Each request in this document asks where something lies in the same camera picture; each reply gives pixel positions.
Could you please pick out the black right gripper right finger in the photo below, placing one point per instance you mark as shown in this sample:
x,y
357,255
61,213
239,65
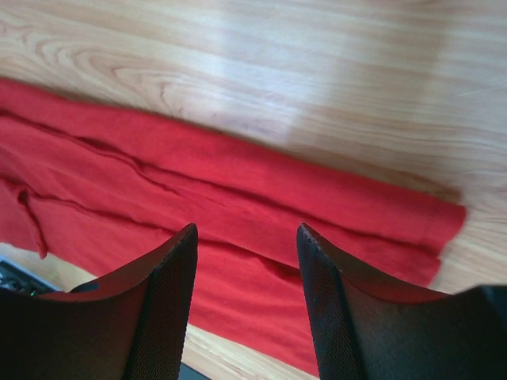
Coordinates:
x,y
366,324

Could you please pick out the red t shirt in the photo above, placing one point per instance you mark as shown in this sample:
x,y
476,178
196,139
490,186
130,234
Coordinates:
x,y
100,186

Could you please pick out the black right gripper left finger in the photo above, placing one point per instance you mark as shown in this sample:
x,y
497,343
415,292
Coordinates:
x,y
128,324

